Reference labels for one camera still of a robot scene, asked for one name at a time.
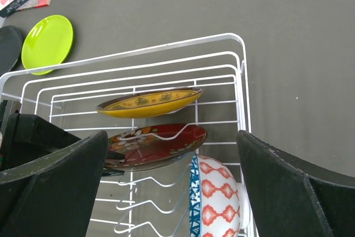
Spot yellow patterned plate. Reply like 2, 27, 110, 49
95, 87, 204, 118

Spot red floral plate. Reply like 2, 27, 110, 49
105, 123, 207, 172

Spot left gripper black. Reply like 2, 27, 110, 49
1, 100, 125, 170

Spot black plate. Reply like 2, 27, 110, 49
1, 26, 23, 75

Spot blue white patterned bowl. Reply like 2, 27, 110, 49
189, 154, 251, 236

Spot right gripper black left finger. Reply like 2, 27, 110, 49
1, 131, 108, 236

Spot white wire dish rack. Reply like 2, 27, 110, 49
1, 33, 251, 236

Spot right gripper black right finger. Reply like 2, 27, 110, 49
236, 130, 354, 236

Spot pink book underneath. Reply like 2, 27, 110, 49
16, 0, 51, 12

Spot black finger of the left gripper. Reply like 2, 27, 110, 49
102, 169, 124, 177

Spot lime green plate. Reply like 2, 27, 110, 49
21, 14, 74, 69

